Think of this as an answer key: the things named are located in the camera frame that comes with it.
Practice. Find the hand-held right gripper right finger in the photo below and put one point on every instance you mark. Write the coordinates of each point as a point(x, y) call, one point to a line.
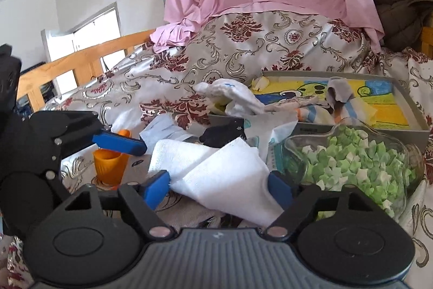
point(279, 187)

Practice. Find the white printed packet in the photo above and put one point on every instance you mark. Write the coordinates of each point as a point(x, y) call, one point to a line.
point(270, 133)

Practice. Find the wooden bed rail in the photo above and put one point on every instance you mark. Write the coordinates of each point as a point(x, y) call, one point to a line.
point(84, 55)

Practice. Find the wooden bed headboard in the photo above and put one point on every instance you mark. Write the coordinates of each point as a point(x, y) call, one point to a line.
point(428, 38)

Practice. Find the grey cartoon print box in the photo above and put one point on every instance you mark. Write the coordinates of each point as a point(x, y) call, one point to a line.
point(389, 99)

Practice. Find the plain white sock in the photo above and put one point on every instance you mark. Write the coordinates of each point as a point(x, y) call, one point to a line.
point(294, 104)

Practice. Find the black sock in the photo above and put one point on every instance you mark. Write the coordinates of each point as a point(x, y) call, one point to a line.
point(223, 133)

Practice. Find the striped towel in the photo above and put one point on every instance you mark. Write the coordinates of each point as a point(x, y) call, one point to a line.
point(351, 113)

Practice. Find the floral blanket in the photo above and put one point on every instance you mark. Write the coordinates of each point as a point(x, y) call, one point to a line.
point(253, 45)

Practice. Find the orange cup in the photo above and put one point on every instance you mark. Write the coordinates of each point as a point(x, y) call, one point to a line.
point(108, 170)

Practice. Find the white sock with blue marks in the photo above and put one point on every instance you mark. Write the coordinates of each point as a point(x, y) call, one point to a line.
point(230, 89)

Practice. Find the pale blue packet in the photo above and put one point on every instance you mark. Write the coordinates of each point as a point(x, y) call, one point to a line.
point(165, 130)

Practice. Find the glass jar of paper stars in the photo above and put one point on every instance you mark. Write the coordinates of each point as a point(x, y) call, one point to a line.
point(355, 167)

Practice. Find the grey cloth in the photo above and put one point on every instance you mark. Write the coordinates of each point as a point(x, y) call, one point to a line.
point(338, 89)

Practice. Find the window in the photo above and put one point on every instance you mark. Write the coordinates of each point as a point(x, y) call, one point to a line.
point(94, 28)

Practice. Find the white towel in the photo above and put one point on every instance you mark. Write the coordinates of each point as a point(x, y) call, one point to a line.
point(220, 174)

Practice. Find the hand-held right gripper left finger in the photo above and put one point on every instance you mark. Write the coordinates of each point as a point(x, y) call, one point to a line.
point(155, 189)

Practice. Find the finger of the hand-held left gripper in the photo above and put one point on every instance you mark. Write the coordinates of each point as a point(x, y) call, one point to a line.
point(118, 144)

